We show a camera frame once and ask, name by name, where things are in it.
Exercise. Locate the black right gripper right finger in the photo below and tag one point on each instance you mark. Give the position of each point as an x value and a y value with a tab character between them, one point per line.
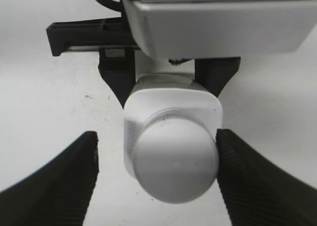
256	192

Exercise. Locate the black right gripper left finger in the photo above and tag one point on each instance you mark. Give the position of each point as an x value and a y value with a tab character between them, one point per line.
59	193

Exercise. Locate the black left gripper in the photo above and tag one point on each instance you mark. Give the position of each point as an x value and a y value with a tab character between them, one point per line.
112	38

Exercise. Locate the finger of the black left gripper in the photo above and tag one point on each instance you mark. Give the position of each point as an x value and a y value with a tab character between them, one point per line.
214	73

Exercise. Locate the white yili changqing yogurt bottle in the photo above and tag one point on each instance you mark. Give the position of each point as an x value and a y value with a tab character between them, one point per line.
161	94

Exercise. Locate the white screw bottle cap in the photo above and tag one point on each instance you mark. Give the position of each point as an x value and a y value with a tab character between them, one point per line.
175	159

